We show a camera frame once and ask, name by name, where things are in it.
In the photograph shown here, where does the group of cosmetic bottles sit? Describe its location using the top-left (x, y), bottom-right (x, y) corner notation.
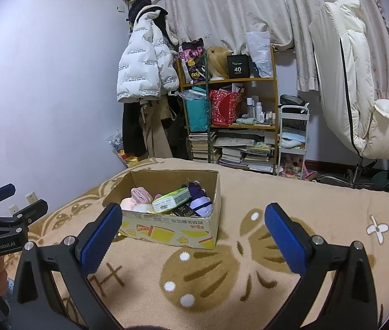
top-left (246, 95), bottom-right (277, 125)

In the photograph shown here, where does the black hat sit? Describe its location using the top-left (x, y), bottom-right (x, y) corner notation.
top-left (127, 0), bottom-right (169, 28)

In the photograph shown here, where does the pink plush doll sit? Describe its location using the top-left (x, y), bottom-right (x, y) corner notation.
top-left (283, 156), bottom-right (305, 180)

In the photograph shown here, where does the black hanging garment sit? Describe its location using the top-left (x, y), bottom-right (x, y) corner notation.
top-left (122, 101), bottom-right (147, 158)

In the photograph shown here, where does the purple printed bag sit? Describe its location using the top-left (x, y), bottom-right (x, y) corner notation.
top-left (179, 38), bottom-right (209, 84)

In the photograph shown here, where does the beige hanging garment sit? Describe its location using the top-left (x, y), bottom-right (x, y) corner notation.
top-left (139, 97), bottom-right (173, 159)

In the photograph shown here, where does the cardboard box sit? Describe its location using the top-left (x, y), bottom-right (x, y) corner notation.
top-left (102, 169), bottom-right (222, 250)

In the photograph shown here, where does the pink plastic packet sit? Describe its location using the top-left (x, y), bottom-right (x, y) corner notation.
top-left (131, 187), bottom-right (154, 207)

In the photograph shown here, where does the black hanging coat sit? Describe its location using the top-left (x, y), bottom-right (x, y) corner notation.
top-left (162, 92), bottom-right (190, 161)

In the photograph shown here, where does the green tissue pack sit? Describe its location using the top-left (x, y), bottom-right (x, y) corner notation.
top-left (151, 187), bottom-right (192, 214)

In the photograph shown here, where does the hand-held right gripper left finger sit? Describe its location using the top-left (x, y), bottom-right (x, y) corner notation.
top-left (9, 202), bottom-right (124, 330)

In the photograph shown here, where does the beige printed blanket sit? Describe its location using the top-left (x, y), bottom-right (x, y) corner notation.
top-left (26, 157), bottom-right (389, 330)

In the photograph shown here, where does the white puffer jacket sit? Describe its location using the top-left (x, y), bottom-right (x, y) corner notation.
top-left (117, 7), bottom-right (180, 104)

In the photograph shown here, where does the white padded chair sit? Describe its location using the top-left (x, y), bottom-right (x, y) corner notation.
top-left (309, 0), bottom-right (389, 190)

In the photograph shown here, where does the wooden shelf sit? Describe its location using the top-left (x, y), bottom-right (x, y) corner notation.
top-left (176, 46), bottom-right (280, 176)

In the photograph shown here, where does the black box gold print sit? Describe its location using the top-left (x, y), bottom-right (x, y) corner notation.
top-left (171, 205), bottom-right (198, 218)

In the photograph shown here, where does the floral curtain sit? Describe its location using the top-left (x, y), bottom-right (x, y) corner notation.
top-left (159, 0), bottom-right (389, 93)

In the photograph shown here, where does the black cosmetics box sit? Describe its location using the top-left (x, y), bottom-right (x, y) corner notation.
top-left (227, 54), bottom-right (252, 79)

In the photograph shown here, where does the teal bag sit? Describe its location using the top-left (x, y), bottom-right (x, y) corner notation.
top-left (183, 87), bottom-right (209, 133)

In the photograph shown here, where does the green pole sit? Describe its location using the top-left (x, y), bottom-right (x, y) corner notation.
top-left (207, 55), bottom-right (213, 164)

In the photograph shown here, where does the blond wig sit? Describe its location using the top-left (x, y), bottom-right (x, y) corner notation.
top-left (206, 46), bottom-right (233, 81)

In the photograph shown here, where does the pink pig squishy toy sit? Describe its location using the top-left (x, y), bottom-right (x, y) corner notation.
top-left (120, 197), bottom-right (154, 214)

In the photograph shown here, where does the red patterned bag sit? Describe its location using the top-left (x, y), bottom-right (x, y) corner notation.
top-left (209, 89), bottom-right (244, 127)

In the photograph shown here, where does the white plastic bag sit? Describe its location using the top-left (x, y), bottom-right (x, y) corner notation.
top-left (245, 31), bottom-right (274, 78)

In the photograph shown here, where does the stack of books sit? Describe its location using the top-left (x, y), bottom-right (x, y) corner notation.
top-left (187, 131), bottom-right (276, 174)

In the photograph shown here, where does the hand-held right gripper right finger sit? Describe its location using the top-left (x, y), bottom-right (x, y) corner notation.
top-left (263, 203), bottom-right (379, 330)

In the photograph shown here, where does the plastic bag of toys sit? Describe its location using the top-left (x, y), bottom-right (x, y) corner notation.
top-left (108, 130), bottom-right (140, 166)

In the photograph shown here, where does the white trolley cart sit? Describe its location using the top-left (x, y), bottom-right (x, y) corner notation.
top-left (278, 105), bottom-right (310, 178)

